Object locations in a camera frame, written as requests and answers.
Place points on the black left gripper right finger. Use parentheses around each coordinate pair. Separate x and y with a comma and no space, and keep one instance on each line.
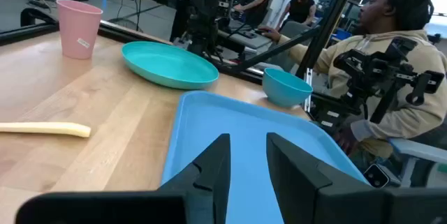
(297,189)

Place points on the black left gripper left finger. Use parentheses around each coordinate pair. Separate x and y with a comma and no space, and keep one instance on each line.
(213,182)

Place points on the teal plastic plate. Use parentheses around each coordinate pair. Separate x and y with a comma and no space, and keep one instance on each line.
(167,63)

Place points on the blue plastic bowl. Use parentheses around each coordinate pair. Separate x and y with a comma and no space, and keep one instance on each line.
(284,91)

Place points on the pink plastic cup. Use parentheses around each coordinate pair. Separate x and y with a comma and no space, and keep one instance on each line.
(78,28)

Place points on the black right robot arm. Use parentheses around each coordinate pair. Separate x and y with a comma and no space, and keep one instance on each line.
(202,39)

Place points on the blue plastic tray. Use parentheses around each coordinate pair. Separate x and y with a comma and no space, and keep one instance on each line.
(244,123)

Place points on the black computer keyboard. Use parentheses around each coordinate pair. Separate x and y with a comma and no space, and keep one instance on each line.
(248,34)

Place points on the grey desk with keyboard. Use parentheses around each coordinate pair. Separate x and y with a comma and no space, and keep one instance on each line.
(241,42)

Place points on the silver perforated metal bar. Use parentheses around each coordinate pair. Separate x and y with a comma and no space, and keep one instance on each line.
(307,88)

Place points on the white office chair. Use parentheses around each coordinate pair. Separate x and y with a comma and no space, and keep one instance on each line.
(419,149)

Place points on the small blue storage bin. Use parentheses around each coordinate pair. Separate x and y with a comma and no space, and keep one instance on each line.
(341,35)

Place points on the black arched corner piece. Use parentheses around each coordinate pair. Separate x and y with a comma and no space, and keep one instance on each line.
(26,14)

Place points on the smartphone with camera lens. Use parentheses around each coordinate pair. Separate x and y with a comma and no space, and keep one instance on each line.
(376,176)

